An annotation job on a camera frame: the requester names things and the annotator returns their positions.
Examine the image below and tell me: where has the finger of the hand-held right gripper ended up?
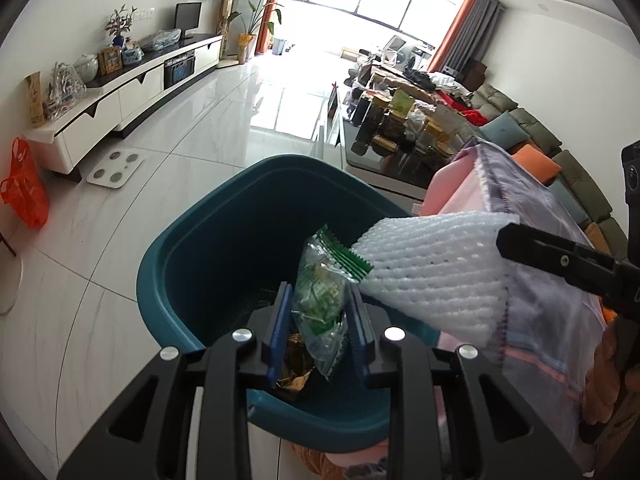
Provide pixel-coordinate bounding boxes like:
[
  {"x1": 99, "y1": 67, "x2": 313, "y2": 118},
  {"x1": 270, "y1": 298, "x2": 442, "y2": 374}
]
[{"x1": 496, "y1": 222, "x2": 622, "y2": 306}]

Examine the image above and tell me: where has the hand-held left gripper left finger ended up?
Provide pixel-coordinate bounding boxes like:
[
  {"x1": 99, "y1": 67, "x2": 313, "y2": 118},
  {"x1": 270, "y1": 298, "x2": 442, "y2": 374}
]
[{"x1": 57, "y1": 282, "x2": 294, "y2": 480}]

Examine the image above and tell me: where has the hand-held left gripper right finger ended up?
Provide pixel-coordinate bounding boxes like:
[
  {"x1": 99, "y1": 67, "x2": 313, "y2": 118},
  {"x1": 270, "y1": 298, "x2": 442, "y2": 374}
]
[{"x1": 349, "y1": 287, "x2": 583, "y2": 480}]

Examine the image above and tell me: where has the green snack wrapper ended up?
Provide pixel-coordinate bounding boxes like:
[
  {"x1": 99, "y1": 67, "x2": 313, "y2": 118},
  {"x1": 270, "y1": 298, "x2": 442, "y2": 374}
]
[{"x1": 291, "y1": 224, "x2": 373, "y2": 381}]

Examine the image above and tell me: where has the teal plastic waste bin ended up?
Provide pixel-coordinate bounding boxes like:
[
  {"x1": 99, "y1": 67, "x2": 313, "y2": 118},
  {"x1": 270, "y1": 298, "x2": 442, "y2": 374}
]
[{"x1": 136, "y1": 154, "x2": 451, "y2": 453}]

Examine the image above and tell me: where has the white foam fruit net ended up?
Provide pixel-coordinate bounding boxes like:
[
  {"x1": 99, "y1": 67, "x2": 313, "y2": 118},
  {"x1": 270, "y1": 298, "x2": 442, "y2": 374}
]
[{"x1": 350, "y1": 212, "x2": 521, "y2": 348}]

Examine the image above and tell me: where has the gold foil wrapper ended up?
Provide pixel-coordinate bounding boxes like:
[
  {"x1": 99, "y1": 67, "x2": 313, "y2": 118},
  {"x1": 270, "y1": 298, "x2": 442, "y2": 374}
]
[{"x1": 272, "y1": 330, "x2": 317, "y2": 403}]

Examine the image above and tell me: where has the green sofa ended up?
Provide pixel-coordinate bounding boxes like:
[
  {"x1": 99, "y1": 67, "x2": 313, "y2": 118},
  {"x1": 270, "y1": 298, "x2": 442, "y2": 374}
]
[{"x1": 470, "y1": 82, "x2": 631, "y2": 261}]

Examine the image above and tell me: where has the grey striped cloth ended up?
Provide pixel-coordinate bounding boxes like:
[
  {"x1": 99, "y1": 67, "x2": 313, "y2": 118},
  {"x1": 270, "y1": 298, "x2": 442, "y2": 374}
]
[{"x1": 430, "y1": 136, "x2": 618, "y2": 480}]

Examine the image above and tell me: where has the orange cushion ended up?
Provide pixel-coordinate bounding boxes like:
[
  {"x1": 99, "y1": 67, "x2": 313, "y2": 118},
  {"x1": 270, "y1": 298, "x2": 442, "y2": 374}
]
[{"x1": 512, "y1": 144, "x2": 562, "y2": 186}]

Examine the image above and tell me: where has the blue cushion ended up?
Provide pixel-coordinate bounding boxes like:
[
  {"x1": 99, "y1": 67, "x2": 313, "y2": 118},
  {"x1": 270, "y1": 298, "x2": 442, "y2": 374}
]
[{"x1": 480, "y1": 112, "x2": 530, "y2": 148}]

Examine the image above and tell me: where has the dark glass coffee table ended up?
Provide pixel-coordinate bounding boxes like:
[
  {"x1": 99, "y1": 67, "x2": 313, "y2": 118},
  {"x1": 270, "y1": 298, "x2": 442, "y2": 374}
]
[{"x1": 315, "y1": 80, "x2": 481, "y2": 201}]

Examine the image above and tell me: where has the grey curtain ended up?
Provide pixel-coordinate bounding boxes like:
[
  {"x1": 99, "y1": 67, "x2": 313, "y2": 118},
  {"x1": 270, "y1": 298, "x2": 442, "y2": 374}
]
[{"x1": 452, "y1": 0, "x2": 502, "y2": 78}]

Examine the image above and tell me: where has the group of dark jars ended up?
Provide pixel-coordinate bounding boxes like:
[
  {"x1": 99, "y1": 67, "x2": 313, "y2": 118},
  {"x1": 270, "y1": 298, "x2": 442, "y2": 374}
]
[{"x1": 350, "y1": 87, "x2": 461, "y2": 161}]

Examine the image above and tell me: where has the white bathroom scale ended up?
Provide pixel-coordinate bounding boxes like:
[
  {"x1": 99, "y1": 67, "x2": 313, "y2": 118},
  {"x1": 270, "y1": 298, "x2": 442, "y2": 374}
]
[{"x1": 86, "y1": 150, "x2": 147, "y2": 190}]

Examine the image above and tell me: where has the orange curtain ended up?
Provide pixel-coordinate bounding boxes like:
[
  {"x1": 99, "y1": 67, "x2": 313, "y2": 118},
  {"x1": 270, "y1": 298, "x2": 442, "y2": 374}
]
[
  {"x1": 427, "y1": 0, "x2": 481, "y2": 73},
  {"x1": 255, "y1": 0, "x2": 291, "y2": 56}
]

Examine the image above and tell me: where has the washing machine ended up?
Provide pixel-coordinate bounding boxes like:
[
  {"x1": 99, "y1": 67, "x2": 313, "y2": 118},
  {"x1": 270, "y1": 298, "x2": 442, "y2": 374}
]
[{"x1": 400, "y1": 42, "x2": 431, "y2": 71}]

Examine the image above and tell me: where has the white chair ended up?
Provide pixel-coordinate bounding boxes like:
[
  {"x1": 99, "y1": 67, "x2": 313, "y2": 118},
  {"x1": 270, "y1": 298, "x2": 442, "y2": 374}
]
[{"x1": 382, "y1": 35, "x2": 406, "y2": 63}]

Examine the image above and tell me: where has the white TV cabinet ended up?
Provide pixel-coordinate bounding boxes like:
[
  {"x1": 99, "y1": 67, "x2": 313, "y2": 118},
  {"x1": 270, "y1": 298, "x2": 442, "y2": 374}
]
[{"x1": 22, "y1": 34, "x2": 223, "y2": 183}]

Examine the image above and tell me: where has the tall leafy potted plant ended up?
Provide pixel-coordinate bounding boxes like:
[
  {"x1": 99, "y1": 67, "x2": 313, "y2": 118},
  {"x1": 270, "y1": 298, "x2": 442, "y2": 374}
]
[{"x1": 227, "y1": 0, "x2": 283, "y2": 63}]

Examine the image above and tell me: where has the orange plastic bag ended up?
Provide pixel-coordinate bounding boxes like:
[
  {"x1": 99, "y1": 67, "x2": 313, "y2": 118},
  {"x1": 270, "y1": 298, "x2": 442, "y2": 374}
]
[{"x1": 0, "y1": 137, "x2": 50, "y2": 228}]

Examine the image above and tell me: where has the rattan stand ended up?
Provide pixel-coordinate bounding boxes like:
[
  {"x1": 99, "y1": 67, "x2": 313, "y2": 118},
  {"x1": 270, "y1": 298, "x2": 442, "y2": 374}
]
[{"x1": 215, "y1": 0, "x2": 236, "y2": 61}]

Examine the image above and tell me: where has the blue plastic bag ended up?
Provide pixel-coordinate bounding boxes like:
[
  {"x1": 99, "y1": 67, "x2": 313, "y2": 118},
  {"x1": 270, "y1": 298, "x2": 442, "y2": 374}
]
[{"x1": 141, "y1": 29, "x2": 182, "y2": 53}]

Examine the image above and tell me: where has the clear plastic bag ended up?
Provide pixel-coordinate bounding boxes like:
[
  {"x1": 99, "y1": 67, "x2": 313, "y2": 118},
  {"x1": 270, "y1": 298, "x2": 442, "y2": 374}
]
[{"x1": 44, "y1": 62, "x2": 87, "y2": 121}]

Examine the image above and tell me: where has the white ceramic jar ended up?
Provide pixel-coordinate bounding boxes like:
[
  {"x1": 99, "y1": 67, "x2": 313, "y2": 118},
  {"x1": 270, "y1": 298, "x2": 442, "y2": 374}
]
[{"x1": 74, "y1": 54, "x2": 100, "y2": 83}]

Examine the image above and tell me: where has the black monitor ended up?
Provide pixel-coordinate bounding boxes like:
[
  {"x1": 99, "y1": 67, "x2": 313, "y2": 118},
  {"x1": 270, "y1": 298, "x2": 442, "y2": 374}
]
[{"x1": 174, "y1": 2, "x2": 203, "y2": 40}]

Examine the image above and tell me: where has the beige carton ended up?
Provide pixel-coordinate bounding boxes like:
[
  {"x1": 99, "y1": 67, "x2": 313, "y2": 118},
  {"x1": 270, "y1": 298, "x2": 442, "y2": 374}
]
[{"x1": 25, "y1": 72, "x2": 47, "y2": 128}]

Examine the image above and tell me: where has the small potted plant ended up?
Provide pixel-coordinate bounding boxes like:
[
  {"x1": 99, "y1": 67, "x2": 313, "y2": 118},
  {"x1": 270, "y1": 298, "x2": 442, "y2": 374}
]
[{"x1": 104, "y1": 5, "x2": 138, "y2": 50}]

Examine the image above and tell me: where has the wooden picture frame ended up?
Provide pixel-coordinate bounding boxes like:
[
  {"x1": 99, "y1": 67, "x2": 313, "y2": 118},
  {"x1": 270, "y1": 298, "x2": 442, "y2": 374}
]
[{"x1": 97, "y1": 46, "x2": 124, "y2": 77}]

